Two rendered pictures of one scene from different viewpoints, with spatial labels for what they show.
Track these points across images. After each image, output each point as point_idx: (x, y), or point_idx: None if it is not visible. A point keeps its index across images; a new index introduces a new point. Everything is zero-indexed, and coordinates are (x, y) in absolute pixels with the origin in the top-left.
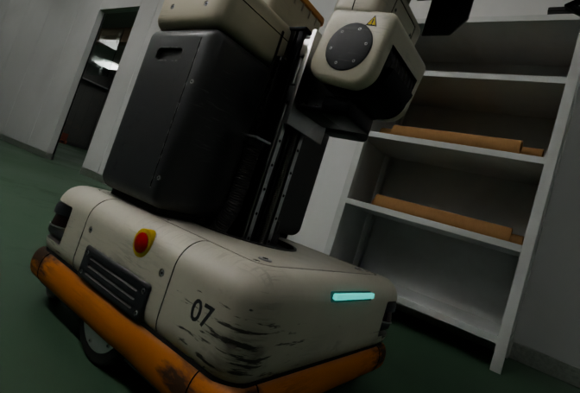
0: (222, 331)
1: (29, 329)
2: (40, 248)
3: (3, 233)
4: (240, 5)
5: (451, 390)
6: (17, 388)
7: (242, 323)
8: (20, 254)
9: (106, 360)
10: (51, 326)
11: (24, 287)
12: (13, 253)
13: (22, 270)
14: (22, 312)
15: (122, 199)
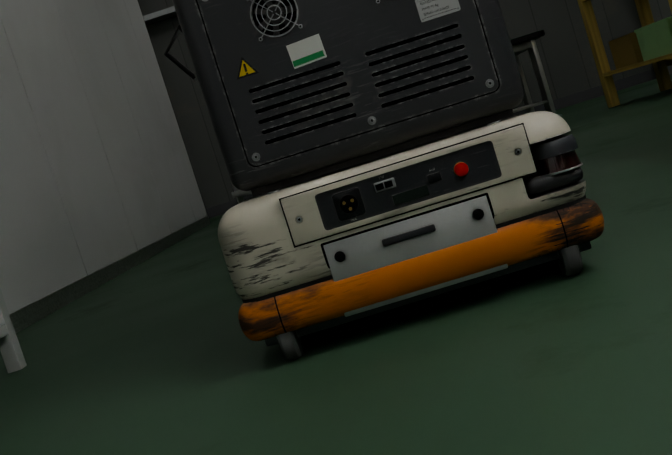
0: None
1: (605, 245)
2: (592, 200)
3: (670, 386)
4: None
5: (189, 320)
6: (614, 222)
7: None
8: (617, 327)
9: None
10: (584, 251)
11: (609, 274)
12: (632, 324)
13: (613, 295)
14: (611, 253)
15: (507, 118)
